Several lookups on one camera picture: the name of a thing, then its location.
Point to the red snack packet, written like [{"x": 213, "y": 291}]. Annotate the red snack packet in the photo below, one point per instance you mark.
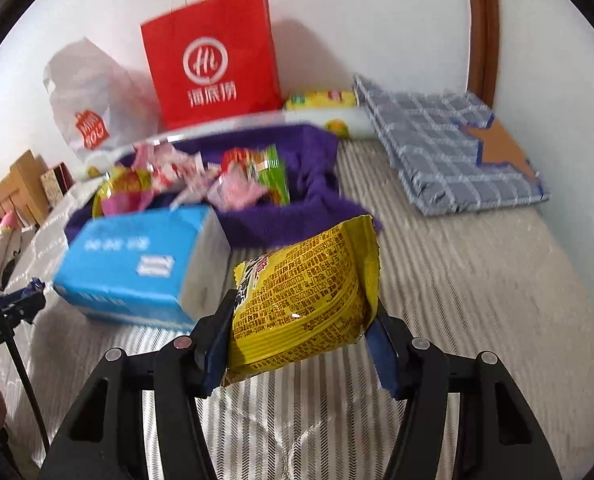
[{"x": 234, "y": 159}]

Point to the yellow green packet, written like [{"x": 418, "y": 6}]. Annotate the yellow green packet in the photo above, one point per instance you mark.
[{"x": 322, "y": 100}]

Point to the green snack packet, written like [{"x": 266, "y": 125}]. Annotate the green snack packet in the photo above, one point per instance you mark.
[{"x": 273, "y": 172}]

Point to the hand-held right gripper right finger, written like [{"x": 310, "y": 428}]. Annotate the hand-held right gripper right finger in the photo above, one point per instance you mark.
[{"x": 384, "y": 360}]

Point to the wooden headboard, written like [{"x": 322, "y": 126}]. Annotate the wooden headboard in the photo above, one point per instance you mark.
[{"x": 22, "y": 185}]

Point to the striped grey bed quilt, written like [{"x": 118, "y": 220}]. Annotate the striped grey bed quilt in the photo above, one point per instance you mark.
[{"x": 477, "y": 285}]

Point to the blue checkered folded cloth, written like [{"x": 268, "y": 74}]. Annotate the blue checkered folded cloth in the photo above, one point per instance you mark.
[{"x": 437, "y": 150}]

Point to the purple towel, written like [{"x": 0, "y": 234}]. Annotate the purple towel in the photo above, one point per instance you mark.
[{"x": 317, "y": 195}]

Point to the brown wooden door frame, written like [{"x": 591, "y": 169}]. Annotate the brown wooden door frame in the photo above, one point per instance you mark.
[{"x": 484, "y": 35}]

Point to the yellow and pink snack packet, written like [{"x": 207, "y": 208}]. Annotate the yellow and pink snack packet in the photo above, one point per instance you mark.
[{"x": 122, "y": 192}]

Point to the white plastic bag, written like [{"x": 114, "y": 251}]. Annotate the white plastic bag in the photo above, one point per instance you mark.
[{"x": 87, "y": 105}]

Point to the red paper bag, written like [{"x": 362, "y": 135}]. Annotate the red paper bag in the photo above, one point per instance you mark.
[{"x": 212, "y": 55}]

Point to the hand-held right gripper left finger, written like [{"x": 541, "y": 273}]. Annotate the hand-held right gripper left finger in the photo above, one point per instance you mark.
[{"x": 214, "y": 365}]

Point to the patterned hardcover book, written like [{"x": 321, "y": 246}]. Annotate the patterned hardcover book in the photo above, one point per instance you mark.
[{"x": 57, "y": 182}]

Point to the pink white strawberry snack packet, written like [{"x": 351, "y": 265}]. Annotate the pink white strawberry snack packet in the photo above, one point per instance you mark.
[{"x": 172, "y": 167}]

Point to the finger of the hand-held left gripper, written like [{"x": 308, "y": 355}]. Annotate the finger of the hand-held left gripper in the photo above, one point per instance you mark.
[{"x": 22, "y": 307}]

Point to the blue tissue pack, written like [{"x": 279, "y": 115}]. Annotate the blue tissue pack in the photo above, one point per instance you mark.
[{"x": 137, "y": 260}]

